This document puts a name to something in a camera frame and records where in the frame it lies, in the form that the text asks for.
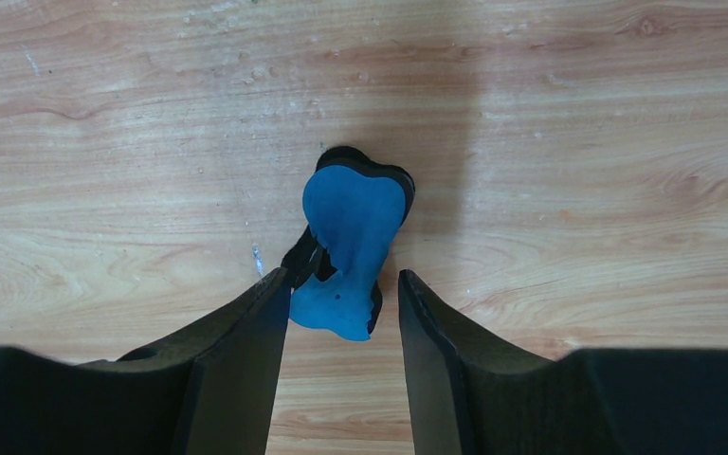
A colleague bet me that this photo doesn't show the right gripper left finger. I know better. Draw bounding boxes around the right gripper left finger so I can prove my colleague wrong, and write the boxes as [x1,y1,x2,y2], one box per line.
[0,269,290,454]

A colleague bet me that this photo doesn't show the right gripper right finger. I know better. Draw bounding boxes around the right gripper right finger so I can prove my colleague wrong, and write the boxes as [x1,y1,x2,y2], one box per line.
[398,270,728,454]

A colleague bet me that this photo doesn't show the blue whiteboard eraser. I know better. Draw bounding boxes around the blue whiteboard eraser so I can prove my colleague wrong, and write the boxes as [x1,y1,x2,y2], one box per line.
[281,146,416,341]

